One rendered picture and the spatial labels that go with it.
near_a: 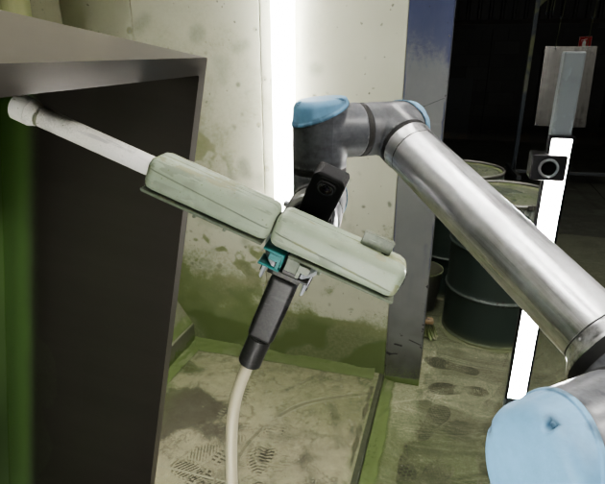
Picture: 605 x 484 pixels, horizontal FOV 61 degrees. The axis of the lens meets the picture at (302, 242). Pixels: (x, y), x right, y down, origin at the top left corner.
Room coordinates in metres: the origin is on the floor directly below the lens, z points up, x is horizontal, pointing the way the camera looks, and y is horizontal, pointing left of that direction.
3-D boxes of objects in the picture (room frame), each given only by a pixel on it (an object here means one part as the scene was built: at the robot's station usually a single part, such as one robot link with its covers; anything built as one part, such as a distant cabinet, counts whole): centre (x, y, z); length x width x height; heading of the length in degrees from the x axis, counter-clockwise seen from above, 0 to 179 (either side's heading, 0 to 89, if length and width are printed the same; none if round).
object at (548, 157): (1.35, -0.65, 1.35); 0.09 x 0.07 x 0.07; 73
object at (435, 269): (3.13, -0.80, 0.14); 0.31 x 0.29 x 0.28; 163
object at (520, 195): (2.84, -1.17, 0.86); 0.54 x 0.54 x 0.01
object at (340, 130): (0.85, -0.04, 1.51); 0.12 x 0.09 x 0.12; 115
